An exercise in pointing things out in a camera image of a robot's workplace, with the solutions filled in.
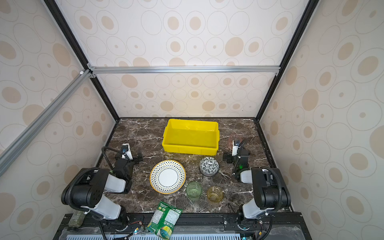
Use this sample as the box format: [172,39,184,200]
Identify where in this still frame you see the pink glass cup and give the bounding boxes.
[228,135,243,151]

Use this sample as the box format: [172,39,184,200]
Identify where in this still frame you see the yellow glass cup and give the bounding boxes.
[207,186,224,204]

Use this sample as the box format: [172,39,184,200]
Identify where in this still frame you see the green snack bag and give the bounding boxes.
[147,202,183,240]

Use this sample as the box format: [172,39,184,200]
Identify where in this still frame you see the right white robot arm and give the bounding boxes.
[223,139,292,230]

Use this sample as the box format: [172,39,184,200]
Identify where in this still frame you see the black floral pattern bowl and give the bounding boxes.
[199,157,219,177]

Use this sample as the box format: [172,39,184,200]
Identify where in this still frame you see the horizontal aluminium frame bar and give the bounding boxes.
[82,65,281,76]

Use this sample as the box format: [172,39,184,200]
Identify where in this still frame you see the left aluminium frame bar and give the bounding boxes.
[1,70,91,175]

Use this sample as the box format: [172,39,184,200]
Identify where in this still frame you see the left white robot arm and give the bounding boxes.
[61,144,143,227]

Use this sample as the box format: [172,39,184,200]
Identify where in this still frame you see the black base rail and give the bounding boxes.
[54,212,312,240]

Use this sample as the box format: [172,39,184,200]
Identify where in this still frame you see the yellow plastic bin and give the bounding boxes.
[162,119,220,156]

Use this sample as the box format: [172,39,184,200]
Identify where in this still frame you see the dotted yellow rim plate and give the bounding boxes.
[150,160,186,195]

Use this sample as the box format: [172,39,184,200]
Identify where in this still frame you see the green glass cup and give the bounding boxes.
[186,182,203,201]

